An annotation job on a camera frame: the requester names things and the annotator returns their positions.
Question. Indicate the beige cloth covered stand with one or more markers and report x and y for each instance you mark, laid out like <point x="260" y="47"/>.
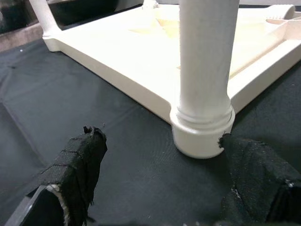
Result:
<point x="18" y="37"/>

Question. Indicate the black tablecloth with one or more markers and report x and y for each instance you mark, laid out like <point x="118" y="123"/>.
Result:
<point x="94" y="106"/>

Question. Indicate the white plastic table top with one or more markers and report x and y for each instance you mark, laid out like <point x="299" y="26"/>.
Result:
<point x="105" y="47"/>

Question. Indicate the white plastic table leg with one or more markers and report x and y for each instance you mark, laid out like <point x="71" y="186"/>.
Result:
<point x="43" y="18"/>
<point x="281" y="11"/>
<point x="202" y="58"/>

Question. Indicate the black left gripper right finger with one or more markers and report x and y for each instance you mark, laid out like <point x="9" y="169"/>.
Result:
<point x="254" y="179"/>

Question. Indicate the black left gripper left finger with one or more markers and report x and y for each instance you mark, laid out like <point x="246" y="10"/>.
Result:
<point x="75" y="169"/>

